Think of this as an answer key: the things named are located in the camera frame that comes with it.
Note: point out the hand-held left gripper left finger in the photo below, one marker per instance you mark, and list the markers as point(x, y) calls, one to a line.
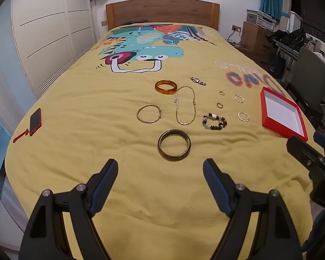
point(105, 187)

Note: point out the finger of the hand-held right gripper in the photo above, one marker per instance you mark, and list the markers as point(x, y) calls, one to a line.
point(300, 150)
point(323, 140)

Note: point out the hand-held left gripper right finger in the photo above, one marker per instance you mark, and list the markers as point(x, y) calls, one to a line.
point(216, 187)

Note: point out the red jewelry box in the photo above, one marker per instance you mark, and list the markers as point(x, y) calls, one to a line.
point(283, 113)

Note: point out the dark wide bangle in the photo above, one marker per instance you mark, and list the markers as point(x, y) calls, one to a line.
point(160, 146)

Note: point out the twisted metal hoop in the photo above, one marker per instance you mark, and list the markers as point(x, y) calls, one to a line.
point(235, 98)
point(238, 116)

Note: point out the thin metal bangle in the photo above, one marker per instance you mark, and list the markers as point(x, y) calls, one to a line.
point(138, 113)

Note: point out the yellow printed blanket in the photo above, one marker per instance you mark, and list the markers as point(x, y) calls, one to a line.
point(97, 130)

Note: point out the grey chair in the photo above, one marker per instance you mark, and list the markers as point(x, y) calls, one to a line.
point(308, 70)

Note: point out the metal wristwatch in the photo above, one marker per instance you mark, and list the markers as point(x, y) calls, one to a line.
point(197, 80)

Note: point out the rack of dark clothes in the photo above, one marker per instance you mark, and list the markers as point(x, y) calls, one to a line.
point(289, 36)

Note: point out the amber bangle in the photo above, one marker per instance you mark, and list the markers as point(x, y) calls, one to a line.
point(158, 90)

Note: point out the wooden drawer cabinet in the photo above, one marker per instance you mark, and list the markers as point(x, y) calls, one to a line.
point(256, 40)

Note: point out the white printer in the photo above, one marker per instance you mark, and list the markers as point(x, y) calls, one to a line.
point(260, 17)

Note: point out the white wardrobe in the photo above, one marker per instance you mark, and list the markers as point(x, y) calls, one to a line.
point(48, 32)

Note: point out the dark cloth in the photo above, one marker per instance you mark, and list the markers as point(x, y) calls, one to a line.
point(136, 21)

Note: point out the wooden headboard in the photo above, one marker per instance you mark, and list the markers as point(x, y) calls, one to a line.
point(162, 10)

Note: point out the wall socket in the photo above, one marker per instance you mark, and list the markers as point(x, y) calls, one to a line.
point(236, 28)

